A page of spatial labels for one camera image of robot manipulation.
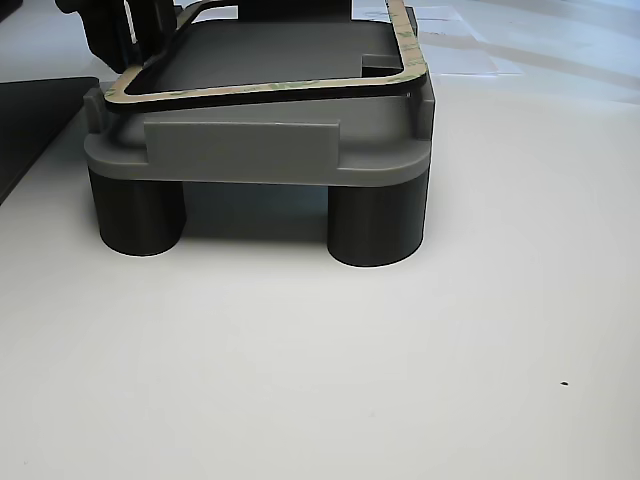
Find white paper sheet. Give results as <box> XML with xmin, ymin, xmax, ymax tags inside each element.
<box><xmin>352</xmin><ymin>5</ymin><xmax>484</xmax><ymax>41</ymax></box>

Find dark grey mat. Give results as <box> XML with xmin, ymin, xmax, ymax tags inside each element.
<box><xmin>0</xmin><ymin>76</ymin><xmax>100</xmax><ymax>205</ymax></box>

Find tan rectangular frame black edge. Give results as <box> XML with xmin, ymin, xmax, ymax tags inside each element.
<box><xmin>103</xmin><ymin>0</ymin><xmax>429</xmax><ymax>117</ymax></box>

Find grey holder with black legs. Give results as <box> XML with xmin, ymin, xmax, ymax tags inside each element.
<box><xmin>83</xmin><ymin>0</ymin><xmax>437</xmax><ymax>269</ymax></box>

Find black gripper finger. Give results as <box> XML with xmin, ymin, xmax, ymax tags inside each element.
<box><xmin>54</xmin><ymin>0</ymin><xmax>142</xmax><ymax>73</ymax></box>
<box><xmin>132</xmin><ymin>0</ymin><xmax>177</xmax><ymax>65</ymax></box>

